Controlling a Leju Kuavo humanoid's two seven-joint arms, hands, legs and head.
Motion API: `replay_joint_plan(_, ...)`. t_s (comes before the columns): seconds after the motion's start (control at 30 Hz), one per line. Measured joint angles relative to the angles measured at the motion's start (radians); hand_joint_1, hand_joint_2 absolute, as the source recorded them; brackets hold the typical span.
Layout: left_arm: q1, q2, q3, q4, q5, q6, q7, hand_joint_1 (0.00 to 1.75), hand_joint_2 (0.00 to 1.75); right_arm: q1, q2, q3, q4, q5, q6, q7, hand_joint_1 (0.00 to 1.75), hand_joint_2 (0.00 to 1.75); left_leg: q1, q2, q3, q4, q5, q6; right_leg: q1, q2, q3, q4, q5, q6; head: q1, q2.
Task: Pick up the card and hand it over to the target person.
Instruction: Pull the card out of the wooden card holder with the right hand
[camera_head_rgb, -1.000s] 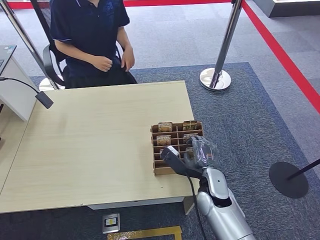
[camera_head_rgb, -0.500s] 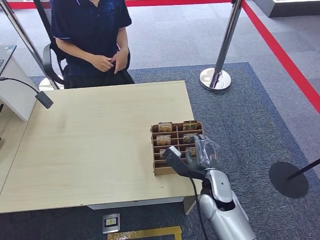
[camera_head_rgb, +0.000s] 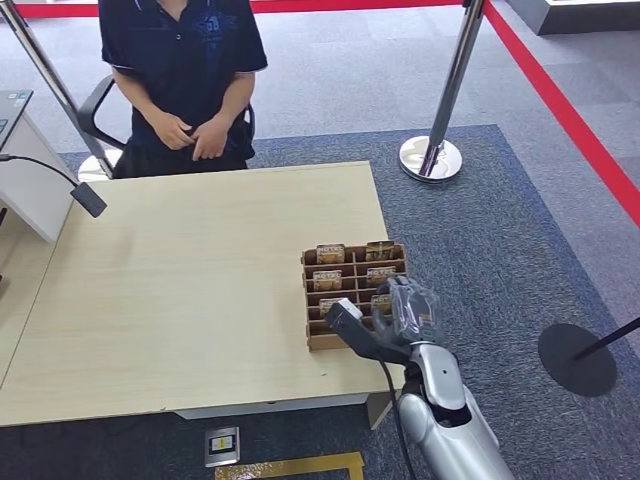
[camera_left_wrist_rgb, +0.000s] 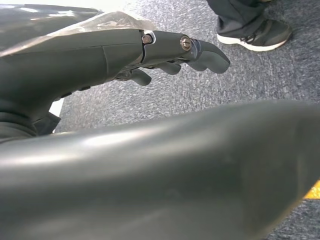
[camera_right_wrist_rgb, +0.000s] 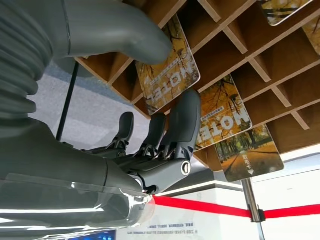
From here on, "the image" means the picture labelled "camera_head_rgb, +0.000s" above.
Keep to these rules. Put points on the person's right hand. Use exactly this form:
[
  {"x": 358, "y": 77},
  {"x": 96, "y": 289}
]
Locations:
[{"x": 172, "y": 130}]

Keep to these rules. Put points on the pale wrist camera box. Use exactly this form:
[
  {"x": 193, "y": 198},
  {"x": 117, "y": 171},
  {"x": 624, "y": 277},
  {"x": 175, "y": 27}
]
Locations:
[{"x": 350, "y": 309}]

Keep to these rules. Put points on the person's left hand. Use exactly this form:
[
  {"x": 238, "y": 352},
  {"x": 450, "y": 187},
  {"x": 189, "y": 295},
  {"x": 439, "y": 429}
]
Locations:
[{"x": 210, "y": 140}]

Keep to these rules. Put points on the black office chair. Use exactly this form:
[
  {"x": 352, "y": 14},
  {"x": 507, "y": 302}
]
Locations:
[{"x": 95, "y": 112}]

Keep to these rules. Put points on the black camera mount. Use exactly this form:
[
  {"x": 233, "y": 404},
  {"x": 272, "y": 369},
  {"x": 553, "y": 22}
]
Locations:
[{"x": 358, "y": 338}]

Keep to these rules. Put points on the yellow floor tape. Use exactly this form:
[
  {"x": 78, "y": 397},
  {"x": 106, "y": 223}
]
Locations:
[{"x": 290, "y": 467}]

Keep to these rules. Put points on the black card reader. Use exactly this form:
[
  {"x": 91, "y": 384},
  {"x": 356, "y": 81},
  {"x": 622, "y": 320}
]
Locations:
[{"x": 89, "y": 199}]

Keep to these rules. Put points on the red barrier belt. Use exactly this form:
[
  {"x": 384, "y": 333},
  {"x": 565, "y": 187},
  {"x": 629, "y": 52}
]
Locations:
[
  {"x": 564, "y": 116},
  {"x": 324, "y": 6}
]

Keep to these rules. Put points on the silver floor socket box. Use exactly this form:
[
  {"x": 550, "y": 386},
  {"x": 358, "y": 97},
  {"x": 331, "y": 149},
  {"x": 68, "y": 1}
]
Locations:
[{"x": 222, "y": 446}]

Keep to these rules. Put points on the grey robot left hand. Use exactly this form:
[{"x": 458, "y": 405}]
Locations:
[{"x": 407, "y": 311}]

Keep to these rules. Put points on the white console stand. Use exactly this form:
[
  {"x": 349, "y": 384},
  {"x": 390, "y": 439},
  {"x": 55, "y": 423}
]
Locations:
[{"x": 30, "y": 179}]

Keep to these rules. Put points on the grey platform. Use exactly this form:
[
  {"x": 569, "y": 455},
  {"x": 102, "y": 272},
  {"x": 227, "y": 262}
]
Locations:
[{"x": 580, "y": 16}]

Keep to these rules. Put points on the black stanchion post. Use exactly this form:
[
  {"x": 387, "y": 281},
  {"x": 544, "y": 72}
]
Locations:
[{"x": 575, "y": 361}]

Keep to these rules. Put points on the blue-grey carpet mat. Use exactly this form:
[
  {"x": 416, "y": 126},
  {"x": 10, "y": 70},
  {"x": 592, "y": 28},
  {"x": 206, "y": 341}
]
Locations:
[{"x": 490, "y": 265}]

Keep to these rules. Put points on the gold printed card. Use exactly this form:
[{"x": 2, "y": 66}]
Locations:
[
  {"x": 330, "y": 254},
  {"x": 379, "y": 250},
  {"x": 327, "y": 305},
  {"x": 380, "y": 303},
  {"x": 381, "y": 274},
  {"x": 327, "y": 280}
]

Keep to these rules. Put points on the person's right forearm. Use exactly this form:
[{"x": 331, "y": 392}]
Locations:
[{"x": 137, "y": 96}]

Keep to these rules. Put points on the chrome stanchion post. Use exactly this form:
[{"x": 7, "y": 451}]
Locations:
[
  {"x": 50, "y": 79},
  {"x": 450, "y": 86}
]

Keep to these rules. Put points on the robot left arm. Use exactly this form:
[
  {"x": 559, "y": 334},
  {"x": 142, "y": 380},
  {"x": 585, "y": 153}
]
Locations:
[{"x": 450, "y": 417}]

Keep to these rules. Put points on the wooden card holder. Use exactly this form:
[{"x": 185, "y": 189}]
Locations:
[{"x": 345, "y": 291}]

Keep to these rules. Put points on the person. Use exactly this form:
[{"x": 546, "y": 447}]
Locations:
[{"x": 185, "y": 60}]

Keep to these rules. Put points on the person's left forearm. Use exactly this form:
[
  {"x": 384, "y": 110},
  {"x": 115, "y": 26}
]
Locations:
[{"x": 237, "y": 99}]

